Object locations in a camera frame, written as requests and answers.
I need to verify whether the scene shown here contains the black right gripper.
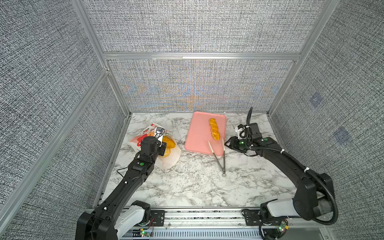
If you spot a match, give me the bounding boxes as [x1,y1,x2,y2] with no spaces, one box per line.
[223,136,252,153]

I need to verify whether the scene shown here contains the yellow twisted fake bread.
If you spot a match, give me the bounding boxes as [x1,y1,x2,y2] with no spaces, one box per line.
[209,118,221,141]

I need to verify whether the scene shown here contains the white floral paper bag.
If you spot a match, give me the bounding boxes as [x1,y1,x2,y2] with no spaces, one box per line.
[129,124,187,175]

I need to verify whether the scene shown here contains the metal tongs with white tips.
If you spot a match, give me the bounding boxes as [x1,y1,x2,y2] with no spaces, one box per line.
[207,137,227,175]

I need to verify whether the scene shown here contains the long orange fake bread loaf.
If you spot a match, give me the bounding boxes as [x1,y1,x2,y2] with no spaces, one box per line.
[162,136,176,158]

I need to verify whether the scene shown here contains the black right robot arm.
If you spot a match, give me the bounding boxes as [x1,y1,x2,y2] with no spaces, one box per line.
[224,123,339,225]

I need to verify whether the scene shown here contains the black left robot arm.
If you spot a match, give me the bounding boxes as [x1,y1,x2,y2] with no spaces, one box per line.
[75,136,167,240]

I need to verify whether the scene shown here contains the pink plastic tray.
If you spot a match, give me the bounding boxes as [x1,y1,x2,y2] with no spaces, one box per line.
[185,112,227,157]

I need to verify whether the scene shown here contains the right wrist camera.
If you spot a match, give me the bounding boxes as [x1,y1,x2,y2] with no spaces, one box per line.
[236,124,249,140]

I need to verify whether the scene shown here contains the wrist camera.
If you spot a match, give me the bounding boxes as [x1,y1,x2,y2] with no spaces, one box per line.
[154,126,165,147]
[236,124,249,140]

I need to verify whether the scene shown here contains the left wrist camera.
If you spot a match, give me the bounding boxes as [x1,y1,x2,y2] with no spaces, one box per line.
[154,126,165,147]

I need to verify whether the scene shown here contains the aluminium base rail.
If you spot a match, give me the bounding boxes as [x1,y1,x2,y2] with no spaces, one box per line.
[74,206,334,240]

